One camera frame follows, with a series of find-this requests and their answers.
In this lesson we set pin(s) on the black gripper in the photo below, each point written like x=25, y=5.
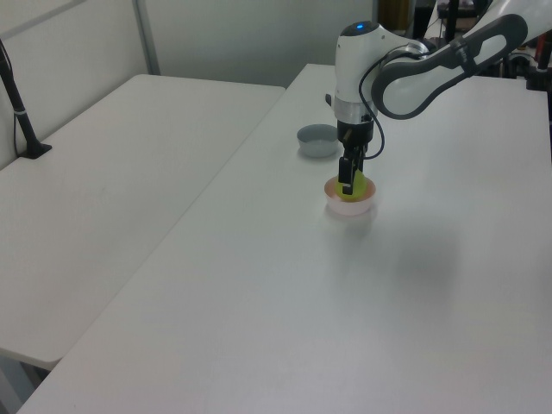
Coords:
x=354, y=133

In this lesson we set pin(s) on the green pear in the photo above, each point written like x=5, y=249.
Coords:
x=359, y=187

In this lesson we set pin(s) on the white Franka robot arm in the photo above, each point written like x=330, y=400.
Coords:
x=409, y=86

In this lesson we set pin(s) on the pink plastic bowl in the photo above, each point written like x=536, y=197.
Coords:
x=349, y=208

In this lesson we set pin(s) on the grey plastic bowl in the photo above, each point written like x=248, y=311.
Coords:
x=317, y=140

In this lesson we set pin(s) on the yellow background panel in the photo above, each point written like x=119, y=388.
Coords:
x=392, y=15

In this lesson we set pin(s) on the black equipment stand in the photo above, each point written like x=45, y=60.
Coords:
x=539, y=60

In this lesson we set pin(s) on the white side table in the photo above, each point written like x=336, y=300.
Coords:
x=108, y=194

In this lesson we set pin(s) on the black pole with base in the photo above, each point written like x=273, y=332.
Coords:
x=21, y=121

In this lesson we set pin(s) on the grey partition post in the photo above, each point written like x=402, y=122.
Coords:
x=146, y=36

